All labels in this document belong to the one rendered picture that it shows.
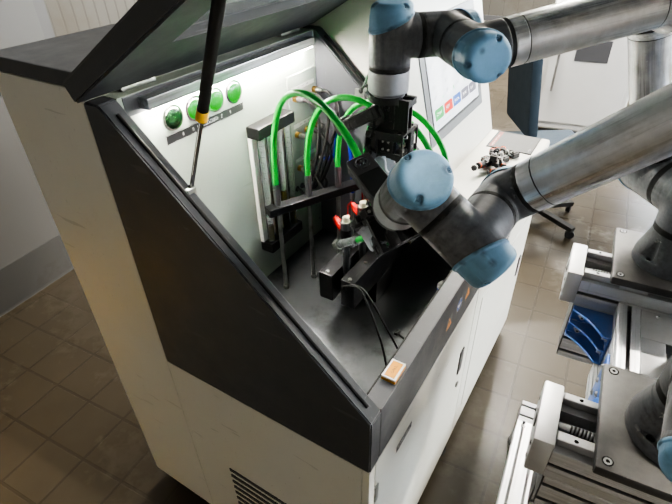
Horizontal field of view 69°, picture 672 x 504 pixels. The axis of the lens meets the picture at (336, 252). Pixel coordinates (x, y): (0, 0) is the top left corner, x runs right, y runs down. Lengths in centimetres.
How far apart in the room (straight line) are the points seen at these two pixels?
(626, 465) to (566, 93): 395
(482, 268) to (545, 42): 39
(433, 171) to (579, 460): 56
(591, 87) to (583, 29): 373
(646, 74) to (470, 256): 66
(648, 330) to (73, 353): 232
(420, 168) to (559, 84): 402
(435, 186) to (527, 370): 186
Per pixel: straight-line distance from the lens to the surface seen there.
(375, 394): 99
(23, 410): 255
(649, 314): 133
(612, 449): 91
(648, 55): 117
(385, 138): 95
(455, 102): 171
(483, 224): 65
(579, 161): 68
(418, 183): 61
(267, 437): 124
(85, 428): 236
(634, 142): 66
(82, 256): 133
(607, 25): 92
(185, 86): 104
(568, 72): 458
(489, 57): 81
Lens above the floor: 173
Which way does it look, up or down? 36 degrees down
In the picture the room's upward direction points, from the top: 2 degrees counter-clockwise
